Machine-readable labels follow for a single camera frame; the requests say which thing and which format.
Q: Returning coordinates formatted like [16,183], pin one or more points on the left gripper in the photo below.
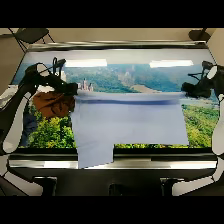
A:
[71,88]

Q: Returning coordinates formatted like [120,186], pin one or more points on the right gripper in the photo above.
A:
[191,90]

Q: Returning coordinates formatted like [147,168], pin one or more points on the light blue shirt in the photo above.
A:
[133,120]

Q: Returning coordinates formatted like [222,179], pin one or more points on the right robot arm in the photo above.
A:
[218,133]

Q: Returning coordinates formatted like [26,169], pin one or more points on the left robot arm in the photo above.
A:
[17,120]

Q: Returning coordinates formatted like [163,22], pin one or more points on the brown garment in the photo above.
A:
[53,105]

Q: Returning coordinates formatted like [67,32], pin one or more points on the black chair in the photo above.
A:
[200,34]
[31,34]

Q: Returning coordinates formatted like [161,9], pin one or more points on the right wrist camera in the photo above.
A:
[206,65]

